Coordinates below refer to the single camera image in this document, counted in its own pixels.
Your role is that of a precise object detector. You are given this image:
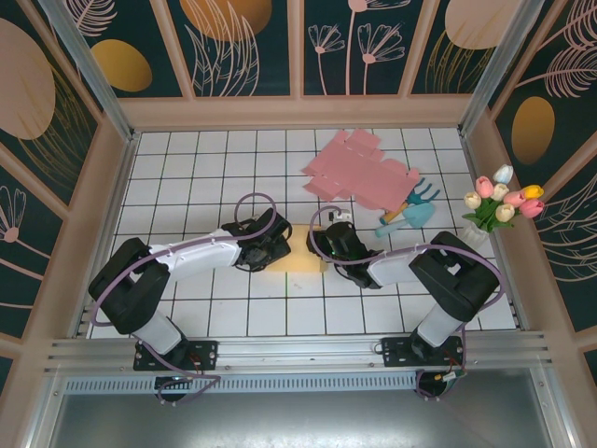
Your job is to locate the aluminium frame post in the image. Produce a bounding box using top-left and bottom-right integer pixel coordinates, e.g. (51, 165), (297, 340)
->
(456, 0), (547, 136)
(36, 0), (141, 144)

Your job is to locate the grey metal panel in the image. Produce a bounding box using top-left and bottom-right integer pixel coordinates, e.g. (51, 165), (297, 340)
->
(27, 391), (577, 448)

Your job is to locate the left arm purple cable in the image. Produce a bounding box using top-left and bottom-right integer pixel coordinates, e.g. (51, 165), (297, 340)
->
(90, 191), (279, 407)

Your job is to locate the pink paper box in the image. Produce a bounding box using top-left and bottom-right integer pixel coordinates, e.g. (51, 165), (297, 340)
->
(301, 129), (421, 211)

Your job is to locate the teal toy rake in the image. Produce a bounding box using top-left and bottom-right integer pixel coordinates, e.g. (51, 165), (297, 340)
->
(382, 176), (442, 225)

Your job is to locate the grey slotted cable duct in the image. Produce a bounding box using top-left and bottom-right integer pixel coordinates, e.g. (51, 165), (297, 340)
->
(62, 371), (423, 396)

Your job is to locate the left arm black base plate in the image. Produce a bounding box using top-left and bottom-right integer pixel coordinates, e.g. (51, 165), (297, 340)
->
(133, 339), (219, 372)

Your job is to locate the aluminium mounting rail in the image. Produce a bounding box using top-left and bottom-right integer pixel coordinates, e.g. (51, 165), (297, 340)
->
(44, 330), (554, 377)

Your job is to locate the artificial tulip bouquet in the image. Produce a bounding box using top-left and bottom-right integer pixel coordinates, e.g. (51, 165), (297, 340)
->
(462, 163), (546, 233)

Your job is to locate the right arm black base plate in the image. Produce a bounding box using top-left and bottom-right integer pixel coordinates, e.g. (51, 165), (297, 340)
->
(381, 336), (467, 370)

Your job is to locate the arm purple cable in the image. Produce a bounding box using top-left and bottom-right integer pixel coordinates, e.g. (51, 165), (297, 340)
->
(309, 203), (507, 402)
(90, 191), (279, 407)

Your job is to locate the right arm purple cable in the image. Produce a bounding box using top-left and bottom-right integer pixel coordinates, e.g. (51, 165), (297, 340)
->
(309, 203), (507, 402)

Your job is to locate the yellow paper box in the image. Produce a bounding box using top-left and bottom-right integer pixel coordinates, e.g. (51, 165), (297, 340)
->
(268, 223), (327, 276)

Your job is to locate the white vase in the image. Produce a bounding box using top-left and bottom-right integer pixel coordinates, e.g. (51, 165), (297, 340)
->
(455, 222), (491, 245)

